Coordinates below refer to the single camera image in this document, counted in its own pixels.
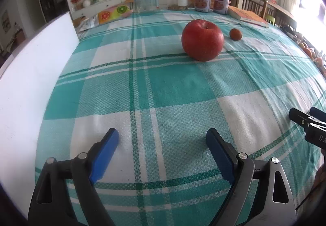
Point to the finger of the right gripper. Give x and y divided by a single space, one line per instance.
318 114

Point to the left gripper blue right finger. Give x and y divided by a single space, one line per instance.
223 153

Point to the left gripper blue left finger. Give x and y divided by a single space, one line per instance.
101 154

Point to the small tangerine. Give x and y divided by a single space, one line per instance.
235 34

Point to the red apple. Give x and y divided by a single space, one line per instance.
202 40

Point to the pile of oranges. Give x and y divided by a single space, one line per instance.
312 55

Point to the teal checked tablecloth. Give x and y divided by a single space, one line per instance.
133 75

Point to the white cardboard box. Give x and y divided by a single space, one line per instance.
27 80

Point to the orange book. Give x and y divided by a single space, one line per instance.
246 16

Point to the wooden chair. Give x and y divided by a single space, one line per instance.
259 7

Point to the fruit print pouch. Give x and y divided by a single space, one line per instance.
114 13

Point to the white tv cabinet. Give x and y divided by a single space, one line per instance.
99 6

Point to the red flower vase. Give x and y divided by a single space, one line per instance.
77 4

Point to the right red white tin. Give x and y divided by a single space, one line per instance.
220 6

